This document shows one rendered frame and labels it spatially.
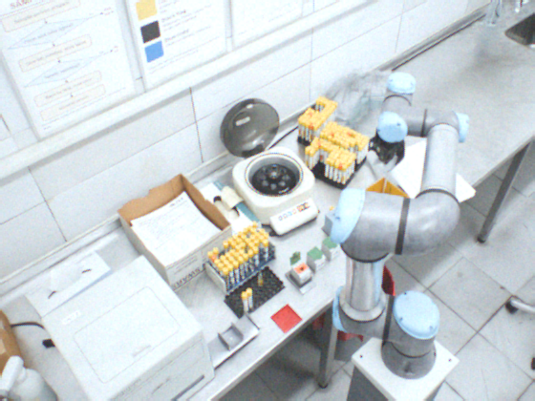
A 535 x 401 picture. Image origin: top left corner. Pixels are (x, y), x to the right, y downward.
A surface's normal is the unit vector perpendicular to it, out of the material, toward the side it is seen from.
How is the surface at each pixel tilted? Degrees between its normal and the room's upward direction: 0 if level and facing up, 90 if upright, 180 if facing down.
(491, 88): 0
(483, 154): 0
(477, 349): 0
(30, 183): 90
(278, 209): 90
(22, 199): 90
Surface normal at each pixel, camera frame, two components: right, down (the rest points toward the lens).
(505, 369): 0.02, -0.67
